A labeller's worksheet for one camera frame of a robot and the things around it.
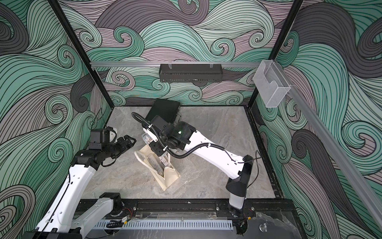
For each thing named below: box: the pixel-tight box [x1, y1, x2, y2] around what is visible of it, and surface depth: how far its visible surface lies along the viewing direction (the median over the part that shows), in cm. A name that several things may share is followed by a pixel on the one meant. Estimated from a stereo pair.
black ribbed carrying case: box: [145, 99, 181, 123], surface depth 118 cm
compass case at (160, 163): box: [147, 152, 173, 177], surface depth 85 cm
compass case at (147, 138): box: [141, 132, 155, 145], surface depth 67 cm
